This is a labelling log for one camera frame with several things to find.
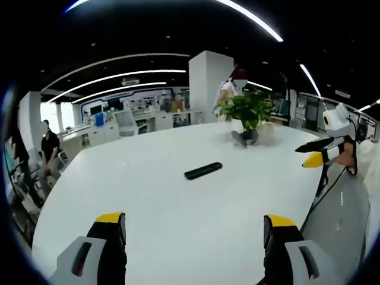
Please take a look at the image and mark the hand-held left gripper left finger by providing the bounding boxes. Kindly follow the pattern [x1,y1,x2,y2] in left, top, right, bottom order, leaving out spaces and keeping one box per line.
[47,211,128,285]

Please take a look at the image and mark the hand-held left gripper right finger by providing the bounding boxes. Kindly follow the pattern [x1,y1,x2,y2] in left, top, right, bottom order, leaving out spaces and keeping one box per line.
[262,214,342,285]

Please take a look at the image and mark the black remote control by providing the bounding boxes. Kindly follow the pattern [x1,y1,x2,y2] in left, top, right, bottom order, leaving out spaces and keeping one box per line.
[183,161,223,181]

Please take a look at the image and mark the person's right hand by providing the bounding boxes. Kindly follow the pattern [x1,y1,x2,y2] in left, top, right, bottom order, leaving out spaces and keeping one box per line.
[331,148,354,167]

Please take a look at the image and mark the person's white sleeve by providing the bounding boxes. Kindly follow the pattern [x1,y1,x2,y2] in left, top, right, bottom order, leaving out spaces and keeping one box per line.
[354,138,380,268]

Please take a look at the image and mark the green potted plant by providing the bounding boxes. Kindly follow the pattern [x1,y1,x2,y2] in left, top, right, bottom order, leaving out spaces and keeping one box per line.
[212,91,277,148]

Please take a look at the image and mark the black chair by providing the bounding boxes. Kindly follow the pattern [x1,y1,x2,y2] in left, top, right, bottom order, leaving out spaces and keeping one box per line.
[4,130,45,208]

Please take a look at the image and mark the white counter cabinets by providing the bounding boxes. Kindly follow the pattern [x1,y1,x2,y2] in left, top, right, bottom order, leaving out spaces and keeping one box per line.
[58,110,205,155]

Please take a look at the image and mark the white square pillar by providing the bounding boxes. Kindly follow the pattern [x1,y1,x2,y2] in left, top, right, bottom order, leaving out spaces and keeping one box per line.
[188,50,235,123]

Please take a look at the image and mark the white office chair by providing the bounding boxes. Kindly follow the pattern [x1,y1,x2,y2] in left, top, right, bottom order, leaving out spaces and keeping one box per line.
[113,109,140,138]

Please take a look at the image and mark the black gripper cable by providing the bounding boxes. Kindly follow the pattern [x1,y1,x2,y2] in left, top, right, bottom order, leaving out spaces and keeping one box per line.
[300,112,357,232]

